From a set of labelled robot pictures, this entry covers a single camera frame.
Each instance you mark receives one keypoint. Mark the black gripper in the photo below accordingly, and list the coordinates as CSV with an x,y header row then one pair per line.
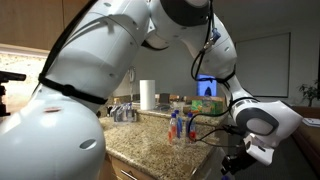
x,y
243,160

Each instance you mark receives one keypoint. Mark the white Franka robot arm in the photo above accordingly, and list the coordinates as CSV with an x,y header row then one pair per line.
x,y
83,66

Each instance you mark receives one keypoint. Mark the clear plastic bag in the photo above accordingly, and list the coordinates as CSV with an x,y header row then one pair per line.
x,y
213,163

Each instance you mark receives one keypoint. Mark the green tissue box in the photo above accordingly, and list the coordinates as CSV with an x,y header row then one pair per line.
x,y
200,107

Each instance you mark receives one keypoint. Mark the brown couch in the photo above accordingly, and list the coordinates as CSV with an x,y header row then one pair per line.
x,y
306,143

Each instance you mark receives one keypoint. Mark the wooden board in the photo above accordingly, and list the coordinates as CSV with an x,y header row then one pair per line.
x,y
186,98

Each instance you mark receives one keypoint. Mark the blue picture panel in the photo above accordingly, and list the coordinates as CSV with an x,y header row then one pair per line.
x,y
206,85

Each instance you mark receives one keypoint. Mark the dark item in plastic wrap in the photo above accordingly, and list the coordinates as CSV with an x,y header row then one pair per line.
x,y
163,107

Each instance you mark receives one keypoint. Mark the white paper sheet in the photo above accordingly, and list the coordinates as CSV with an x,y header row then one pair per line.
x,y
311,121

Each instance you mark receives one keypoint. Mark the green potted plant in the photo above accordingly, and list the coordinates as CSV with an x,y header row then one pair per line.
x,y
310,93

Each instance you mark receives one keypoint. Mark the white paper towel roll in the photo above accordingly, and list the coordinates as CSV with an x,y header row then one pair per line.
x,y
147,95

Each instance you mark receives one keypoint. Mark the white projector screen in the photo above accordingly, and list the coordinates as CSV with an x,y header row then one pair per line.
x,y
266,63

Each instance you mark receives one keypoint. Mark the wooden cabinet front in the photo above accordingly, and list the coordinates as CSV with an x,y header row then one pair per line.
x,y
113,166

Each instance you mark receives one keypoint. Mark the plastic wrapped bottle pack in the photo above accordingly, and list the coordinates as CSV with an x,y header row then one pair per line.
x,y
123,112

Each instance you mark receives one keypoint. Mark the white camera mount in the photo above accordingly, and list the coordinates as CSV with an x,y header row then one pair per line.
x,y
261,151

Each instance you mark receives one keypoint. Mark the white wall phone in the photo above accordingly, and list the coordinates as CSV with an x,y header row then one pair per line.
x,y
132,74

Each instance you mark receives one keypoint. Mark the wooden wall cabinets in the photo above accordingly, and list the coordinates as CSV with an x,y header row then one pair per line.
x,y
30,23

